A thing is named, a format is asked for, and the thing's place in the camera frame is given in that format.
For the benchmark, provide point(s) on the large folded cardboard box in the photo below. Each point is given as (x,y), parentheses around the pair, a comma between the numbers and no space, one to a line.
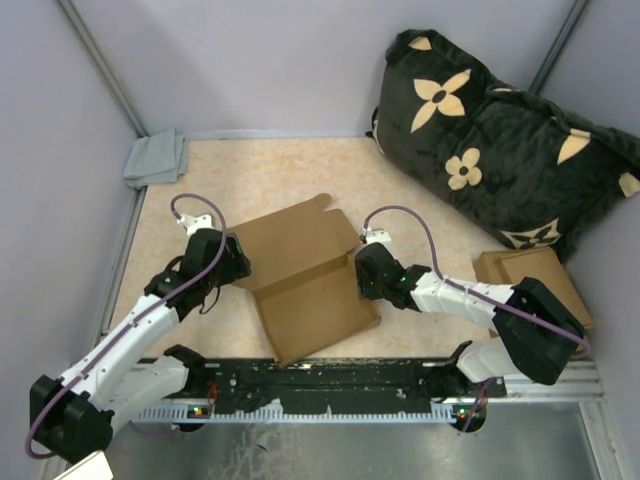
(485,267)

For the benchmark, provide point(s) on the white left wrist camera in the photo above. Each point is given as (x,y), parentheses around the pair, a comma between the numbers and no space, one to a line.
(192,224)

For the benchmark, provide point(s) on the white perforated cable duct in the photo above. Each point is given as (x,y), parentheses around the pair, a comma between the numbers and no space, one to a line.
(184,413)

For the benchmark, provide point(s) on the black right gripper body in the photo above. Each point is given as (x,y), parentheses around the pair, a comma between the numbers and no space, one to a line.
(369,288)

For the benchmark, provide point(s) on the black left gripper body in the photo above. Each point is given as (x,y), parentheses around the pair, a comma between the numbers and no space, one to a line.
(231,267)

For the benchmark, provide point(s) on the white sheet corner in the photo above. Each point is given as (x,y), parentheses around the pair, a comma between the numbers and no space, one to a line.
(94,467)

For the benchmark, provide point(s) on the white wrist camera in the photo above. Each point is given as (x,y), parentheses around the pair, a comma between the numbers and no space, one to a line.
(192,224)
(375,235)

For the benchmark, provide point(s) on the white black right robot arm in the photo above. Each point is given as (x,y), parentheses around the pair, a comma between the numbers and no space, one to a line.
(534,333)

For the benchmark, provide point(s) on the brown cardboard box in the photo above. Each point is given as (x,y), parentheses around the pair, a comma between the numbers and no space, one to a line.
(303,278)

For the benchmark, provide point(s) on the black floral plush pillow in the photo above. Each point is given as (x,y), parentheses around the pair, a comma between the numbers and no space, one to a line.
(526,171)

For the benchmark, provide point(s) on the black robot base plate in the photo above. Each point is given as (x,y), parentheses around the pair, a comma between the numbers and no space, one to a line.
(347,385)

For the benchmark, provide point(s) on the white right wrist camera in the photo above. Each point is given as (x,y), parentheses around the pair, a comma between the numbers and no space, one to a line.
(375,235)

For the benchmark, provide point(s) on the grey folded cloth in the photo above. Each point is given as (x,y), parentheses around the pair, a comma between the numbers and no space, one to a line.
(157,159)

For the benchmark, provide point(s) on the small folded cardboard box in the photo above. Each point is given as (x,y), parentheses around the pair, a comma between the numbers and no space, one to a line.
(544,265)

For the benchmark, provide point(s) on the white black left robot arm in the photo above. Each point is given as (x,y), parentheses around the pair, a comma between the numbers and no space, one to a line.
(80,411)

